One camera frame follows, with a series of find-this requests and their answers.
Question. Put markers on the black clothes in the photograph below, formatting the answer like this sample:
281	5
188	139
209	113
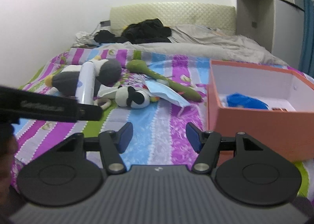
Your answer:
147	30

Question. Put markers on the white spray can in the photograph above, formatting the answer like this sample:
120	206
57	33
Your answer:
84	84

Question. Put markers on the white crumpled cloth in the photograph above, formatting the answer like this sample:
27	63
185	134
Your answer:
84	37

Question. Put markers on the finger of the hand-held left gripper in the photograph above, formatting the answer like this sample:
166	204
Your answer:
92	112

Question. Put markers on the grey duvet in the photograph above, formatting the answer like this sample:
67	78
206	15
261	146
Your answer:
208	47

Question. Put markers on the blue fluffy item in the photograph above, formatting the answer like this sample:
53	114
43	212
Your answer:
245	101

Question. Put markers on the small brown item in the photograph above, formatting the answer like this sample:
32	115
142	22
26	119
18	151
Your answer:
279	109

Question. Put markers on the blue face mask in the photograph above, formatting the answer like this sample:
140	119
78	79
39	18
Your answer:
166	93

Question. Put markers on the striped floral bedsheet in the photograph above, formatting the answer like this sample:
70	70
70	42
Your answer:
159	121

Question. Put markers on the cream quilted headboard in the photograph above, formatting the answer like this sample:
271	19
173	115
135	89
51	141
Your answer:
184	13

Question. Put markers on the orange cardboard box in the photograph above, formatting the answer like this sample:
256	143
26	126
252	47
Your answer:
245	128

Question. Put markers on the long green plush toy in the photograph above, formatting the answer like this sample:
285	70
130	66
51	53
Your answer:
137	66

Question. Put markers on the grey wardrobe cabinet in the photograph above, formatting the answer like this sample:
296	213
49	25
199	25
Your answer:
282	18

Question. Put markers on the wall socket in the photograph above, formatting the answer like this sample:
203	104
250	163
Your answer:
105	23

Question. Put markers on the black white panda plush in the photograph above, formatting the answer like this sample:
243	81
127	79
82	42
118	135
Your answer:
137	97

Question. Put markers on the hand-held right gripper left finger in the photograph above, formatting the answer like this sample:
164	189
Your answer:
125	138

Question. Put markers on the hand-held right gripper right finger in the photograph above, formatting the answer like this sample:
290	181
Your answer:
193	138

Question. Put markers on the grey white penguin plush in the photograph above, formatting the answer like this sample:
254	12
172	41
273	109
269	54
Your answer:
110	71

